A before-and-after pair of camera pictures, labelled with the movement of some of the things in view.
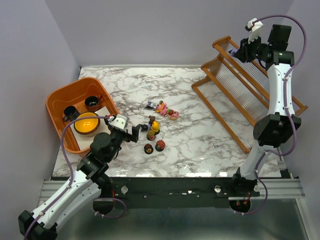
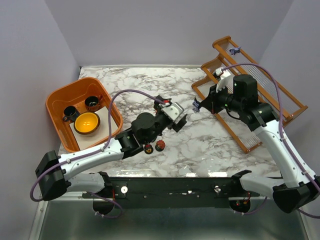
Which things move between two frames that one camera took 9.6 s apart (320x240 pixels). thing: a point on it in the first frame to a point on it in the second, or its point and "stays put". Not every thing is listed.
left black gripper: x=135 y=133 to x=176 y=121
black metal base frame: x=173 y=192 stays put
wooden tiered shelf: x=236 y=91 stays put
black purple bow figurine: x=150 y=105 to x=196 y=105
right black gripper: x=243 y=52 to x=210 y=99
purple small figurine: x=232 y=51 stays put
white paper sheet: x=84 y=142 stays put
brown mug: x=92 y=103 stays put
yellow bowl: x=87 y=126 stays put
